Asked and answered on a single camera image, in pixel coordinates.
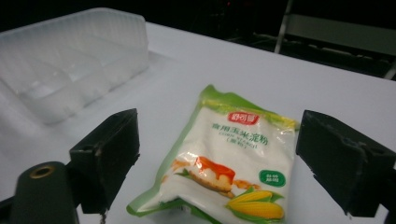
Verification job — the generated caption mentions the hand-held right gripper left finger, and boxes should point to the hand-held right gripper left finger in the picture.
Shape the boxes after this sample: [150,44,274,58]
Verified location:
[68,107,141,215]

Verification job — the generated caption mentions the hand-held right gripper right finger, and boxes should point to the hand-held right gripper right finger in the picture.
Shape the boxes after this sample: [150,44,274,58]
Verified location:
[295,109,396,218]

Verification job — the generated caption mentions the translucent plastic storage bin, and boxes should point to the translucent plastic storage bin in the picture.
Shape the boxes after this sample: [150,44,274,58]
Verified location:
[0,7,150,126]

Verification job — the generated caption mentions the green and white starch bag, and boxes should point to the green and white starch bag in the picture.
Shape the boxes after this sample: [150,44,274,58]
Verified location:
[125,84,301,224]

